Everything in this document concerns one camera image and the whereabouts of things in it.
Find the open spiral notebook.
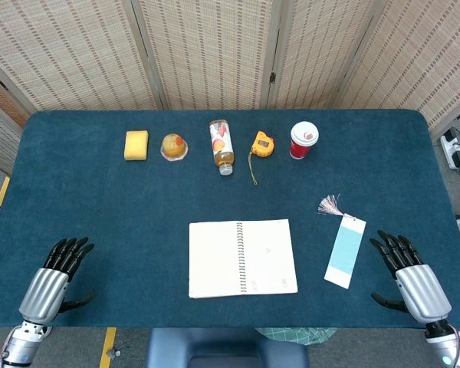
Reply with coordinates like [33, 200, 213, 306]
[188, 218, 299, 300]

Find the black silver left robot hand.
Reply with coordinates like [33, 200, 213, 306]
[18, 236, 96, 326]

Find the yellow sponge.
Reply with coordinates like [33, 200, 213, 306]
[123, 130, 150, 161]

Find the red paper cup white lid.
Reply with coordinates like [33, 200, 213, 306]
[289, 121, 320, 160]

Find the blue table cloth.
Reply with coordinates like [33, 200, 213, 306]
[0, 110, 460, 329]

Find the white power strip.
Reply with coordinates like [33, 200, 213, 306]
[439, 128, 460, 170]

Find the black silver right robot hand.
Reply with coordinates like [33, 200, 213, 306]
[369, 229, 453, 330]

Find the green checked cloth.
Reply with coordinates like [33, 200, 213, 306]
[255, 326, 337, 347]

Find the woven folding screen panel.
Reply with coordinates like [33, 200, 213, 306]
[335, 0, 460, 131]
[0, 51, 31, 177]
[128, 0, 283, 111]
[266, 0, 390, 110]
[0, 0, 168, 116]

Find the wrapped yellow pastry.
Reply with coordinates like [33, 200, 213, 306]
[159, 133, 189, 163]

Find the yellow tape measure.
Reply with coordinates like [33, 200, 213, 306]
[247, 130, 275, 186]

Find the blue padded robot base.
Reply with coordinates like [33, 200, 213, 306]
[145, 327, 311, 368]

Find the blue white tasselled bookmark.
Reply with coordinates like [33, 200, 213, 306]
[317, 194, 368, 290]

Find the peach drink plastic bottle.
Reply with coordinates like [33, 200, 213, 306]
[209, 119, 235, 176]

